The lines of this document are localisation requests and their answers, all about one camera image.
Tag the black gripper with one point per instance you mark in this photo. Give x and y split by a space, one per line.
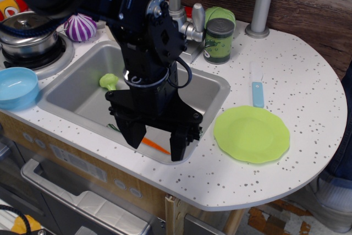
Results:
159 106

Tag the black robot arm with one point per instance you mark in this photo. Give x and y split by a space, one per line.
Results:
151 44

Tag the grey metal sink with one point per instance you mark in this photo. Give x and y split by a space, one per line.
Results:
76 95

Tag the orange toy carrot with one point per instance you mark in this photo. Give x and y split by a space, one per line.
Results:
145 141

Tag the green toy broccoli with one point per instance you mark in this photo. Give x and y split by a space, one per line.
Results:
109 81

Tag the green plastic plate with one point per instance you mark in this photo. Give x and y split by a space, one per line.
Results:
251 134

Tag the toy oven door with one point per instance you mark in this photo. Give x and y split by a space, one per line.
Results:
82 207

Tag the green label tin can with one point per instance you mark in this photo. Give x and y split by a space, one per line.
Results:
218 40

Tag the front left stove burner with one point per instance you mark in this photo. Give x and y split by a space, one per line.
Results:
47 64

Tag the purple striped toy onion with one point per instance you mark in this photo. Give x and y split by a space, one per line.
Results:
80 27

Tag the green toy cabbage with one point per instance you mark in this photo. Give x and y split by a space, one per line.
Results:
219 12

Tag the blue plastic bowl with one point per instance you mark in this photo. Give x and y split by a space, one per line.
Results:
19 88

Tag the grey metal pole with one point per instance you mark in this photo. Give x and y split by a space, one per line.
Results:
258 28

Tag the silver toy faucet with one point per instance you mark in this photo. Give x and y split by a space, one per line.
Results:
193 28

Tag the steel pot with lid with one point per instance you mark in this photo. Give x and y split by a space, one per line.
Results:
28 34

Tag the grey white shoe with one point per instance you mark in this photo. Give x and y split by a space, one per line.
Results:
328 203

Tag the red ketchup bottle toy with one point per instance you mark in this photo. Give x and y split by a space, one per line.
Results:
12 7

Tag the blue handled toy knife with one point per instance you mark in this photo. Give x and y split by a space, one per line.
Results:
257 85

